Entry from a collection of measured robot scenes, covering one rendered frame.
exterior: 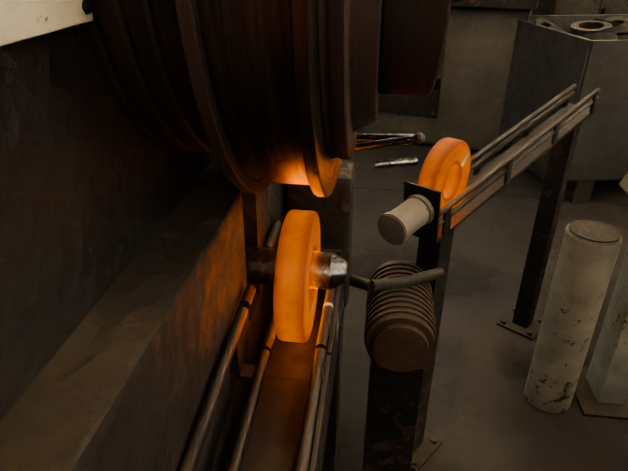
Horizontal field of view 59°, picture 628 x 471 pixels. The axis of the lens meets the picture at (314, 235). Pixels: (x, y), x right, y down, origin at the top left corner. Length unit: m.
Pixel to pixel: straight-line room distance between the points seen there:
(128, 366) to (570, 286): 1.18
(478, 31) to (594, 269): 2.02
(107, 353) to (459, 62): 2.98
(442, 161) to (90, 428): 0.79
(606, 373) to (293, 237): 1.20
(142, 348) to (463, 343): 1.49
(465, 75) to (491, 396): 2.03
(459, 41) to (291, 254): 2.71
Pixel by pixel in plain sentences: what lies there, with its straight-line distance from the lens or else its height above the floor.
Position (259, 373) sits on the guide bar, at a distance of 0.60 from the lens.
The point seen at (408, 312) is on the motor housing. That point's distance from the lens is 0.98.
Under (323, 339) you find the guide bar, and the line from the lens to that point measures 0.62.
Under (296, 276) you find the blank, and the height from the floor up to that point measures 0.79.
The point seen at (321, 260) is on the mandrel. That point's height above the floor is 0.78.
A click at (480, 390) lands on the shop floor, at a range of 1.65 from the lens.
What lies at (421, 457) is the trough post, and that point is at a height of 0.01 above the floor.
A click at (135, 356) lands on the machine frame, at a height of 0.87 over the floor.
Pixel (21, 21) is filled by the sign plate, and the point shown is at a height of 1.07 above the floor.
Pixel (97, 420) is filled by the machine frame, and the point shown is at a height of 0.87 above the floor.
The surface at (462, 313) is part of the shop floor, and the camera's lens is 1.92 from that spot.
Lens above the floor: 1.11
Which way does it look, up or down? 29 degrees down
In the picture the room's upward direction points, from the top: straight up
